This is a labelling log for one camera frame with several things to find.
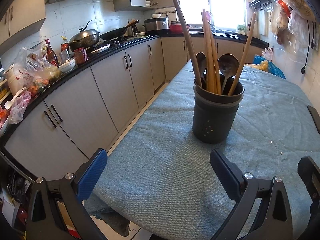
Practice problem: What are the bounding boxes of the clear oil bottle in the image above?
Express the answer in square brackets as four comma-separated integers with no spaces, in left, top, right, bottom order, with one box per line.
[60,36,71,64]

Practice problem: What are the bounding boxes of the upper wall cabinets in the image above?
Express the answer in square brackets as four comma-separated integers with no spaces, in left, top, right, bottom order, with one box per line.
[1,0,46,54]

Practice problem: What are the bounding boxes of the black utensil holder cup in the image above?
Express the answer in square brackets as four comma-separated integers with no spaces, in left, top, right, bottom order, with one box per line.
[192,82,245,144]

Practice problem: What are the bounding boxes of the red pot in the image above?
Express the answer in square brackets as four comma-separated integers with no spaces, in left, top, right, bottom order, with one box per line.
[169,21,183,34]

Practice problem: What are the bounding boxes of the long curved wooden stick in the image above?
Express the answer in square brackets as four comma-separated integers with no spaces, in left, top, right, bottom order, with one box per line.
[172,0,202,87]

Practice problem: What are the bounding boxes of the plastic bag with groceries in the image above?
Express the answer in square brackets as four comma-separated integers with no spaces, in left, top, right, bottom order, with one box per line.
[13,47,62,98]

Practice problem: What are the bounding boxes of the white plastic spoon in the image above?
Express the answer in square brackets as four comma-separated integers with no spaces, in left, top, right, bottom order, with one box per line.
[4,87,26,111]

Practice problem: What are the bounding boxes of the dark sauce bottle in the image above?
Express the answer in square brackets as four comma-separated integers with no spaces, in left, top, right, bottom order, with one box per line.
[45,39,59,67]

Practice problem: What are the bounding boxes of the white bowl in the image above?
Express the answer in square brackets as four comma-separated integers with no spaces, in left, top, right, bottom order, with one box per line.
[59,59,75,74]

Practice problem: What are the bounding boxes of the wooden chopstick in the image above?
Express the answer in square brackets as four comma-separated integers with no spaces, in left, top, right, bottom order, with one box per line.
[228,12,256,96]
[209,28,221,95]
[206,11,218,94]
[201,11,213,93]
[202,8,217,94]

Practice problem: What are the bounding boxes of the kitchen base cabinets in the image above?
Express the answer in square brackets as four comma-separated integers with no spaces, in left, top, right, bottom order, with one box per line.
[3,36,270,181]

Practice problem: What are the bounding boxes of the pink plastic bag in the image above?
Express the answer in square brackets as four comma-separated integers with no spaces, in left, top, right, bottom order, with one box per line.
[9,90,31,124]

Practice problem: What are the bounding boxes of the yellow bag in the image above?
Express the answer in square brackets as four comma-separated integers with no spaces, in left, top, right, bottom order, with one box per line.
[245,60,268,73]

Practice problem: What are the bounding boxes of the hanging plastic bags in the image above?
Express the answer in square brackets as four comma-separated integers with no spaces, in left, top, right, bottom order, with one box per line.
[269,0,316,50]

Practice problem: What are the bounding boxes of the black power cable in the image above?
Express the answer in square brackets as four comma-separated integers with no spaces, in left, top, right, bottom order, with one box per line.
[300,19,312,75]

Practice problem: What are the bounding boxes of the red lidded jar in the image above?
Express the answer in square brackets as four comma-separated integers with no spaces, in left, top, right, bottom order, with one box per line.
[74,48,88,65]

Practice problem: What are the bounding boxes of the black chair back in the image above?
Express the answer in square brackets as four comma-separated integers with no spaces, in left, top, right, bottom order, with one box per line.
[307,105,320,133]

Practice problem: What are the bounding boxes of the steel pot with lid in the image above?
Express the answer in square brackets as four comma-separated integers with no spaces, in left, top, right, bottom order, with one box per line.
[69,20,100,52]

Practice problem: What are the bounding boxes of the black wok pan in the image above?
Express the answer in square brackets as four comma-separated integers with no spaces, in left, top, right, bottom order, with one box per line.
[100,20,140,41]

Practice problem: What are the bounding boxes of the black wall rack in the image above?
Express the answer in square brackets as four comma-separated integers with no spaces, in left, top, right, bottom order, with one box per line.
[248,0,274,11]

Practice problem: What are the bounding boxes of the blue plastic bag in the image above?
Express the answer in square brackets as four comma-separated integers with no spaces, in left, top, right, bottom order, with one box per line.
[253,55,286,79]

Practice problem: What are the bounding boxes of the blue-grey table cloth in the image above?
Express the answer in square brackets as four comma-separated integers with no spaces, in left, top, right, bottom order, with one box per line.
[83,60,320,240]

